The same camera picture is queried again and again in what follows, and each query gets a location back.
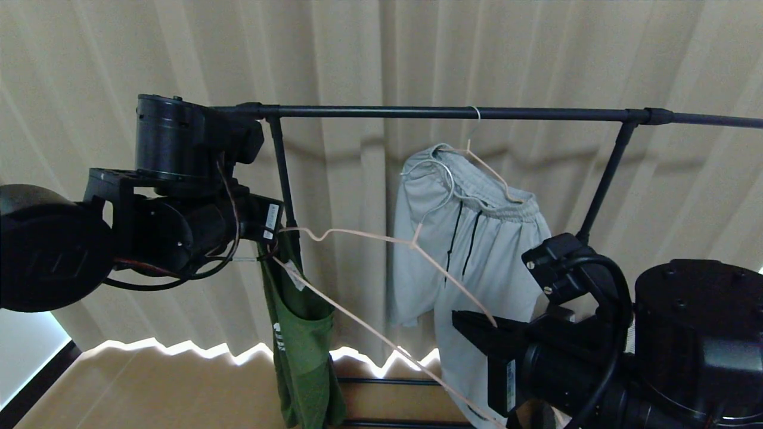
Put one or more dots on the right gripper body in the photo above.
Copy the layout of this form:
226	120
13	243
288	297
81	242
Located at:
536	369

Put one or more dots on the pale grey shorts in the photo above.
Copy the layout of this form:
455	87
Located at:
501	268

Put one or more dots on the pink clothes hanger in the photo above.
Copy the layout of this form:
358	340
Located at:
357	235
489	171

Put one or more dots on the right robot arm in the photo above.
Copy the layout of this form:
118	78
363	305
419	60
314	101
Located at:
697	333

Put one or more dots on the black clothes rack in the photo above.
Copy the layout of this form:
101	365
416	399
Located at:
447	112

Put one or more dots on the beige curtain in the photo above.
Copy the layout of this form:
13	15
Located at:
149	71

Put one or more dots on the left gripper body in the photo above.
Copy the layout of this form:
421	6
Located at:
197	229

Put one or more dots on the green garment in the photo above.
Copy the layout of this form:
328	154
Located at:
304	357

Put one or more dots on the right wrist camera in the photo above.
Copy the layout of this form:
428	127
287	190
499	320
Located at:
566	271

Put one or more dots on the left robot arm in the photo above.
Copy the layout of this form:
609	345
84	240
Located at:
47	250

